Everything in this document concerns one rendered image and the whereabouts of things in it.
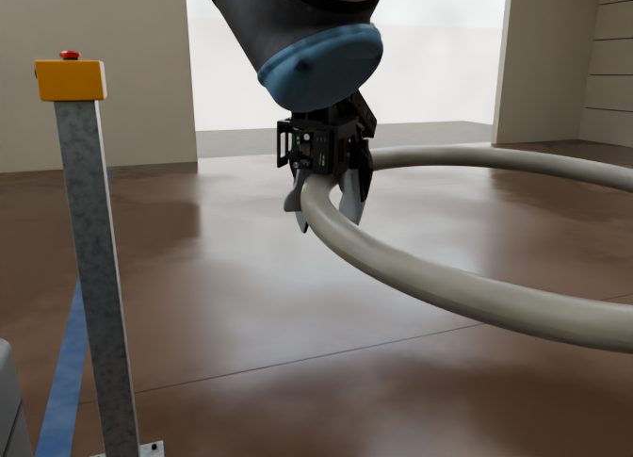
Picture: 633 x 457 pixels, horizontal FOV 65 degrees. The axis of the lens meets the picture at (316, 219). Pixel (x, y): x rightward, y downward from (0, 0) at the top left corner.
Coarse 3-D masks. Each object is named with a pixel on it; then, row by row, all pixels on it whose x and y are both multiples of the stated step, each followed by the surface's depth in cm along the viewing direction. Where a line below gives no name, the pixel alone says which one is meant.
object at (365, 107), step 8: (352, 96) 55; (360, 96) 57; (344, 104) 56; (352, 104) 56; (360, 104) 58; (352, 112) 58; (360, 112) 58; (368, 112) 61; (360, 120) 60; (368, 120) 61; (376, 120) 64; (368, 128) 62; (368, 136) 64
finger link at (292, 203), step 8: (296, 176) 59; (304, 176) 60; (296, 184) 59; (296, 192) 60; (288, 200) 58; (296, 200) 60; (288, 208) 59; (296, 208) 61; (296, 216) 63; (304, 224) 63; (304, 232) 63
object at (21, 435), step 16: (0, 352) 39; (0, 368) 38; (0, 384) 37; (16, 384) 42; (0, 400) 37; (16, 400) 41; (0, 416) 37; (16, 416) 40; (0, 432) 36; (16, 432) 40; (0, 448) 36; (16, 448) 40
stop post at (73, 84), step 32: (64, 64) 100; (96, 64) 102; (64, 96) 101; (96, 96) 103; (64, 128) 105; (96, 128) 107; (64, 160) 106; (96, 160) 108; (96, 192) 110; (96, 224) 112; (96, 256) 114; (96, 288) 116; (96, 320) 118; (96, 352) 120; (128, 352) 130; (96, 384) 122; (128, 384) 125; (128, 416) 127; (128, 448) 130; (160, 448) 145
